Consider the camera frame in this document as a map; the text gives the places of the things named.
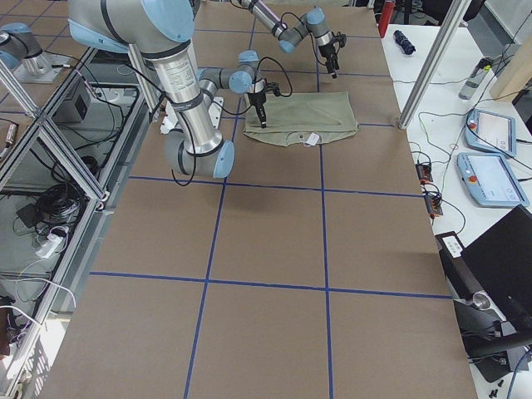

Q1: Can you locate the lower blue teach pendant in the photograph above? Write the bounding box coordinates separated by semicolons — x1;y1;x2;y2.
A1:
456;152;530;208

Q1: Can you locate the green long-sleeve shirt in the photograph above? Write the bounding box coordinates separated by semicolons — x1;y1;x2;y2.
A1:
244;91;359;147

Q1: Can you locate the white Miniso hang tag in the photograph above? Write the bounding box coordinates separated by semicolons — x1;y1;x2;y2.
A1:
303;132;321;147

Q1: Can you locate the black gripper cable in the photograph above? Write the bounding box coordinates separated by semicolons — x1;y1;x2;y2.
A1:
170;57;294;187

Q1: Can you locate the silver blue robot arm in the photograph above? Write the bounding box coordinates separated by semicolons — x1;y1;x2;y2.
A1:
237;0;347;79
68;0;265;179

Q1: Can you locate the black box white label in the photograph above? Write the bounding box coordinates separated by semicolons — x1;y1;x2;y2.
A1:
435;231;482;300

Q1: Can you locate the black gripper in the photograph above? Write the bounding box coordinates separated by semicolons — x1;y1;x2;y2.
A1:
248;90;267;127
318;41;339;78

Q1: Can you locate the black monitor with stand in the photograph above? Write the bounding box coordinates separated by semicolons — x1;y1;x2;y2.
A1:
455;205;531;382

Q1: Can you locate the upper blue teach pendant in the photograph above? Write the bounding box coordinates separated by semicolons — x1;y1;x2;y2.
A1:
465;108;516;157

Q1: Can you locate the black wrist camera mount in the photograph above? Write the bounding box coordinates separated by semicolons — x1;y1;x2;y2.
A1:
264;81;282;97

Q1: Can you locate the aluminium frame post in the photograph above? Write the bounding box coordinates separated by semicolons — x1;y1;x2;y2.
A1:
398;0;470;130

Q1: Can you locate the blue teach pendant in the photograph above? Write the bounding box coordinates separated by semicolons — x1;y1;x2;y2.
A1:
465;108;516;157
456;152;530;208

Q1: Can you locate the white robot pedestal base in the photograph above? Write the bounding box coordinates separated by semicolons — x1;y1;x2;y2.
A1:
160;96;224;135

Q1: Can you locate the red cylinder bottle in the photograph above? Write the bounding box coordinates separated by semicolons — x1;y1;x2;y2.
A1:
377;0;396;38

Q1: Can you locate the dark folded umbrella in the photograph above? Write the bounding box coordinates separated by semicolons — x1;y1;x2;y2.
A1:
393;30;416;56

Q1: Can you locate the orange black electronics module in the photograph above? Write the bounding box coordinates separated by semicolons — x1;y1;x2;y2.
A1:
415;162;433;185

